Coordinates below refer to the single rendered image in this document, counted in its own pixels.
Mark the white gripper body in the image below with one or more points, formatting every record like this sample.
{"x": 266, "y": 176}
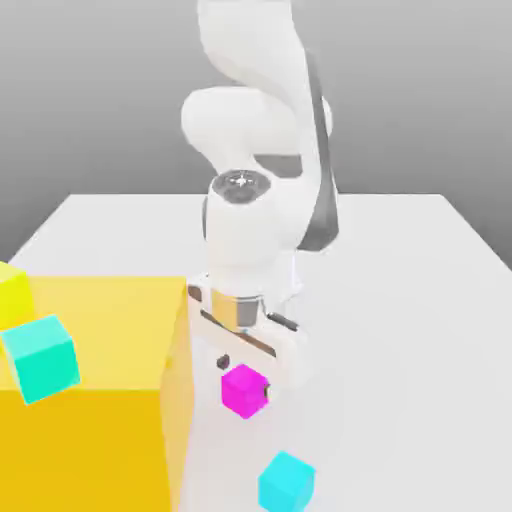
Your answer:
{"x": 256, "y": 356}

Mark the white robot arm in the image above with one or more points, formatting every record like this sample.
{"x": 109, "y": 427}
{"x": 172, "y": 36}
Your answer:
{"x": 248, "y": 132}

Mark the small magenta cube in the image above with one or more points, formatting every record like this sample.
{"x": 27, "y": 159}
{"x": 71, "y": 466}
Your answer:
{"x": 242, "y": 394}

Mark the small cyan cube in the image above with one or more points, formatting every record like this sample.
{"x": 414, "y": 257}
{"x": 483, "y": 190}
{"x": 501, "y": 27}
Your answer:
{"x": 284, "y": 484}

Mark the small turquoise cube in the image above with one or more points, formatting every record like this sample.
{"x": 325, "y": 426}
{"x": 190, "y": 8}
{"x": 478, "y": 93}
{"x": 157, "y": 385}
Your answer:
{"x": 43, "y": 360}

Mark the small yellow cube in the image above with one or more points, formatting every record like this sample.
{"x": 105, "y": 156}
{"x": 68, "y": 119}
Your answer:
{"x": 12, "y": 296}

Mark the large yellow box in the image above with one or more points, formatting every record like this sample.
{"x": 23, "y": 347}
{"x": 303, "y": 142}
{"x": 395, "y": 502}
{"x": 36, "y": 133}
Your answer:
{"x": 100, "y": 440}

